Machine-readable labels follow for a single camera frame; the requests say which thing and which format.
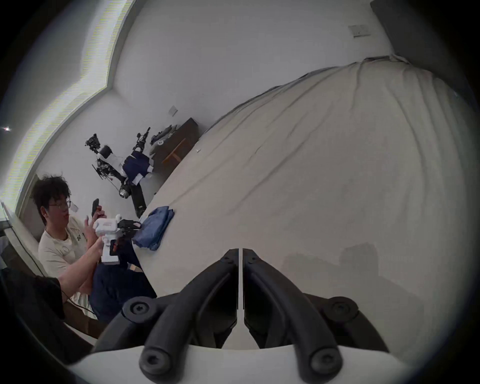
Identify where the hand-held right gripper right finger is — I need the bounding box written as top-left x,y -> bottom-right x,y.
242,248 -> 391,381

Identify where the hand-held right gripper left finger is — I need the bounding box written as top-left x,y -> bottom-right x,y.
92,248 -> 239,381

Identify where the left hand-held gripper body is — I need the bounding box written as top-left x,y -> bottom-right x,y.
92,214 -> 123,266

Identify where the person's left forearm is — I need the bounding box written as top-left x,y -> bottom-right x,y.
58,245 -> 101,295

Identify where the blue folded garment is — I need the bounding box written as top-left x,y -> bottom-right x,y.
132,206 -> 175,251

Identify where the black robot with blue cloth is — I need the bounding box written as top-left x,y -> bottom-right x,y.
85,127 -> 156,219

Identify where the dark wooden table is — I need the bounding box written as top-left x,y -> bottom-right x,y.
150,117 -> 200,166

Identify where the bed with beige sheet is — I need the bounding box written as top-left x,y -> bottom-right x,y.
133,55 -> 475,372

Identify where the dark padded headboard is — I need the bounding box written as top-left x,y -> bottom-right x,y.
370,0 -> 474,104

